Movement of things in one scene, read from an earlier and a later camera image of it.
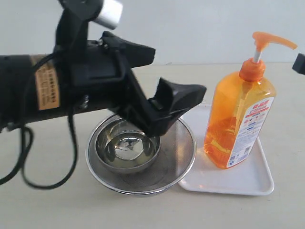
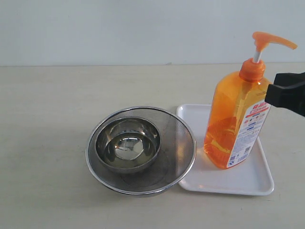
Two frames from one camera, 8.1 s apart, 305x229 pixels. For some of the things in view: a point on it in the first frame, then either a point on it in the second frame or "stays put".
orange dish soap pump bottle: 240,104 stays put
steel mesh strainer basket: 176,156 stays put
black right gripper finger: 299,63 to 292,98
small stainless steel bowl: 121,148 stays put
